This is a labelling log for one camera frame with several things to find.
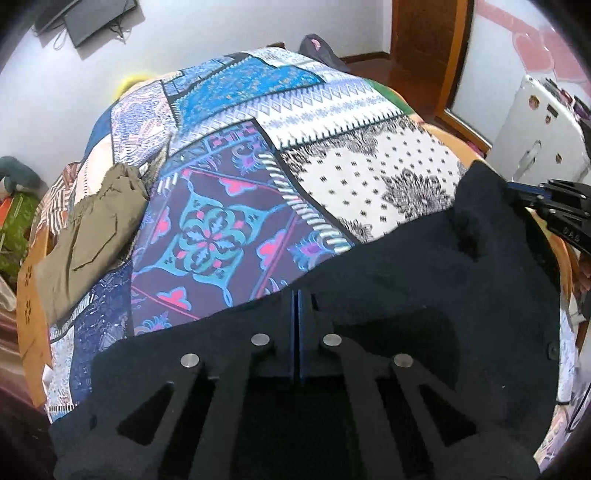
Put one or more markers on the black wall television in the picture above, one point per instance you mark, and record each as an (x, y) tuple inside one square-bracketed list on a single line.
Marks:
[(97, 18)]

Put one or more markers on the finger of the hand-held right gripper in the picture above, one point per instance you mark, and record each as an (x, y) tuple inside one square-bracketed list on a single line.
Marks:
[(526, 193)]

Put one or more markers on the patchwork printed bedsheet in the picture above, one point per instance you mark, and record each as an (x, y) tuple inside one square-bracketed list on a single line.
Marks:
[(323, 120)]

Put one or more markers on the brown wooden door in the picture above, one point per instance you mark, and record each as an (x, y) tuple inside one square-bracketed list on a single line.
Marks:
[(425, 41)]

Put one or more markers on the wooden bed board flower cutouts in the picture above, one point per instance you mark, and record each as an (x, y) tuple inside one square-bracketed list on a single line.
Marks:
[(30, 304)]

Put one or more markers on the olive green pants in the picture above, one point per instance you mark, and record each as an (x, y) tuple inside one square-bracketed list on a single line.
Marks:
[(92, 240)]

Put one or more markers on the green patterned cloth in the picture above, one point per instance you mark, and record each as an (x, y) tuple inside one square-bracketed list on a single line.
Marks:
[(18, 230)]

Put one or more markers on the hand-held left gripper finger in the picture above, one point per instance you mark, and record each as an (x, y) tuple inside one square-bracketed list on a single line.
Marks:
[(290, 337), (301, 337)]

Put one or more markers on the orange striped blanket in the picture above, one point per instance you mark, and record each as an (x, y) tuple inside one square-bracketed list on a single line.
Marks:
[(57, 198)]

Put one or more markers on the blue plush toy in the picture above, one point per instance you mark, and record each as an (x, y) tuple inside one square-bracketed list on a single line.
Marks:
[(16, 173)]

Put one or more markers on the yellow curved tube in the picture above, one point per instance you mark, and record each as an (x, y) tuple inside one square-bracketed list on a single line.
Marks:
[(129, 85)]

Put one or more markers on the plain wooden bed board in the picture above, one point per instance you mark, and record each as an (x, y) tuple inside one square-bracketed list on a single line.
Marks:
[(556, 249)]

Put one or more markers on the black pants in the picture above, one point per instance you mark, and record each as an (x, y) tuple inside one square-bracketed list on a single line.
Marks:
[(415, 277)]

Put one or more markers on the white refrigerator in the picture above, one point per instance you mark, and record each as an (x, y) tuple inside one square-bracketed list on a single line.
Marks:
[(545, 138)]

